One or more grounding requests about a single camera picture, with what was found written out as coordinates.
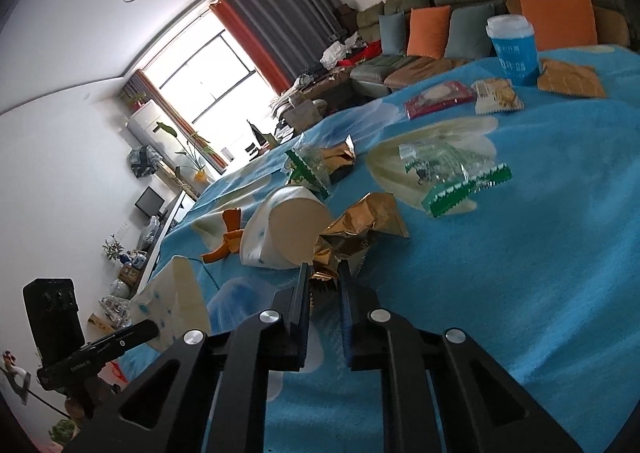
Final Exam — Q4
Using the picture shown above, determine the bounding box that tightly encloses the orange peel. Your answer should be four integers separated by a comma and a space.
201, 208, 244, 263

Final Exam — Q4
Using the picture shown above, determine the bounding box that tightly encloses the gold foil wrapper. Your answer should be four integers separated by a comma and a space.
320, 135, 356, 183
311, 192, 409, 282

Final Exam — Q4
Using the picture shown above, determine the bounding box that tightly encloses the clear green edged wrapper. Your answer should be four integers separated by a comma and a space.
398, 139, 512, 218

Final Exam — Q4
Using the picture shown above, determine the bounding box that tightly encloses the small black monitor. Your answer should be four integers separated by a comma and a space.
134, 186, 165, 218

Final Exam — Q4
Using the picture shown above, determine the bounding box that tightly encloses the white black tv cabinet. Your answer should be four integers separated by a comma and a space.
113, 191, 195, 299

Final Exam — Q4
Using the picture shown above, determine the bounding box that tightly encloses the blue floral table cloth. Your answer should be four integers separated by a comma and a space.
151, 46, 639, 452

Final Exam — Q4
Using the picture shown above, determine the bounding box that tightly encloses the white standing air conditioner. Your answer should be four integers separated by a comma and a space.
127, 101, 177, 168

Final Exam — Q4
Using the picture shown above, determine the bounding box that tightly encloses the tall green potted plant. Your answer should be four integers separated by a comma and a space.
152, 120, 214, 186

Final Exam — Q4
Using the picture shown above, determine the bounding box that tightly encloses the cluttered coffee table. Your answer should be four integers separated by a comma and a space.
245, 98, 329, 160

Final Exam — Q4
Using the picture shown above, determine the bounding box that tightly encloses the red cookie packet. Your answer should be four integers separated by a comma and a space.
404, 80, 475, 119

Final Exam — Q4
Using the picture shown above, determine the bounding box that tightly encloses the white biscuit packet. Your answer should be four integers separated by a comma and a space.
472, 78, 525, 115

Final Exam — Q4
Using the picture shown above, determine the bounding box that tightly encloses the brown snack packet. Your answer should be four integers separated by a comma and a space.
537, 58, 606, 98

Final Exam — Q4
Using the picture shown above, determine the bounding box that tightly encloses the blue cushion near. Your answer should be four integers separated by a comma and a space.
445, 3, 495, 60

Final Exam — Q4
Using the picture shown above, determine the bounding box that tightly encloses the blue cushion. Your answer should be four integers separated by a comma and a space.
445, 3, 495, 60
378, 13, 407, 55

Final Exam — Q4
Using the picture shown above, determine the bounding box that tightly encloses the green sectional sofa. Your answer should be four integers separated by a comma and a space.
294, 0, 632, 102

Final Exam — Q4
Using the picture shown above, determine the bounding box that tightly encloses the blue lidded cup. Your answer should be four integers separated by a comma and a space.
486, 14, 539, 86

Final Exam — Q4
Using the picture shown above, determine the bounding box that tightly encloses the orange cushion far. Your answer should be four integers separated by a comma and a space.
407, 5, 451, 60

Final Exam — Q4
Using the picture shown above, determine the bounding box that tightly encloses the orange cushion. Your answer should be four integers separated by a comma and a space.
520, 0, 598, 51
407, 5, 451, 60

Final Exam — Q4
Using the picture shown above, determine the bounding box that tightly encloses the orange grey curtain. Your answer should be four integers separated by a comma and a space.
209, 0, 346, 93

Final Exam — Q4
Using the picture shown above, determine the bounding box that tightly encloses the blue cushion far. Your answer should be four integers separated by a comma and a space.
378, 13, 407, 55

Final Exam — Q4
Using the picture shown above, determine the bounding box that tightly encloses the orange cushion near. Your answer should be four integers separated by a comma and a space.
520, 0, 598, 51

